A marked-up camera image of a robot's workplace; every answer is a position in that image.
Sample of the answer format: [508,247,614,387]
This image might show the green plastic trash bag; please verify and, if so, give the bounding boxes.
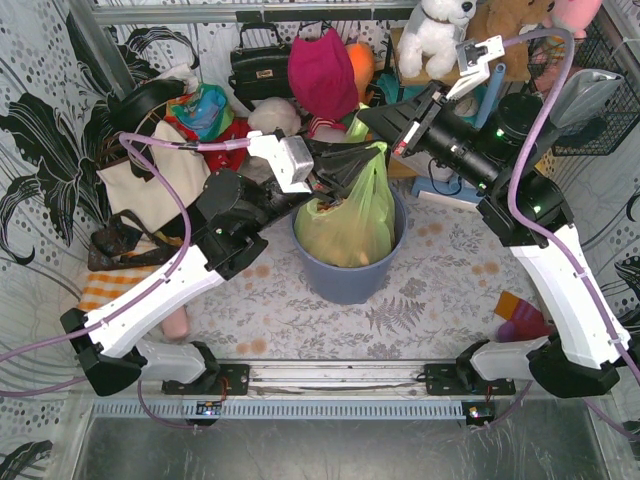
[293,102,396,269]

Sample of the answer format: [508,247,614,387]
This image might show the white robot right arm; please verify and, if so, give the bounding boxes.
[357,82,639,398]

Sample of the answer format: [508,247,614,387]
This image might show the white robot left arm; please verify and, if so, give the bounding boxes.
[61,131,381,397]

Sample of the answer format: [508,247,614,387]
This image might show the magenta cloth bag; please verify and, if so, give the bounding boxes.
[288,27,359,120]

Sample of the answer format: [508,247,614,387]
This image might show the blue trash bin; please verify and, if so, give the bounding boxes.
[288,187,408,305]

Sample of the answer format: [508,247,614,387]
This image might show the colourful striped bag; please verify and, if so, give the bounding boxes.
[164,84,234,142]

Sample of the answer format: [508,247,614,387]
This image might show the cream canvas tote bag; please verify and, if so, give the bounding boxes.
[95,119,212,234]

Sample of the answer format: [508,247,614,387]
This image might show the orange plush toy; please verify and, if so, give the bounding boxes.
[346,42,375,103]

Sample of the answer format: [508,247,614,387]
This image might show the white round plush toy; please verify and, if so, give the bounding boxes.
[248,97,302,136]

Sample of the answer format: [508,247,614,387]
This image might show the white husky plush dog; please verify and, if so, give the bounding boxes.
[397,0,477,80]

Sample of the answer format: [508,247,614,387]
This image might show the black leather handbag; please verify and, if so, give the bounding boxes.
[228,22,294,111]

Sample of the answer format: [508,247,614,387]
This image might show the brown plush dog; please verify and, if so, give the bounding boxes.
[466,0,555,82]

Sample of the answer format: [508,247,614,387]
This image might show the silver pouch in basket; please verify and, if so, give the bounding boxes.
[549,69,624,128]

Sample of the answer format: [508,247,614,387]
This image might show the pink plush toy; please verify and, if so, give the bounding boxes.
[545,0,602,39]

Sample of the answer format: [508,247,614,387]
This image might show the pink pencil case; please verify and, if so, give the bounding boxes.
[161,306,190,341]

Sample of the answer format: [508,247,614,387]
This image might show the black round hat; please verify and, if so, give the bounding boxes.
[108,78,186,132]

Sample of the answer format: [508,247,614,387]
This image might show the striped red purple sock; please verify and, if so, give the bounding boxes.
[494,291,552,343]

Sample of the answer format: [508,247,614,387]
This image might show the orange checkered cloth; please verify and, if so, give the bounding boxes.
[76,239,175,312]

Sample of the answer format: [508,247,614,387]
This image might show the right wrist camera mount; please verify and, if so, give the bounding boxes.
[446,35,504,101]

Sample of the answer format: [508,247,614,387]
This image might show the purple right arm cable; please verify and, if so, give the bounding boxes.
[502,27,640,441]

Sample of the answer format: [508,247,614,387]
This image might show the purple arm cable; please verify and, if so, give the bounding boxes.
[502,27,640,441]
[0,132,251,431]

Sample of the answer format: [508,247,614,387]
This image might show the black wire basket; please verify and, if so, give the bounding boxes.
[549,23,639,157]

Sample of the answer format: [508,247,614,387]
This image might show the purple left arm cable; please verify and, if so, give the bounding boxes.
[0,132,251,431]

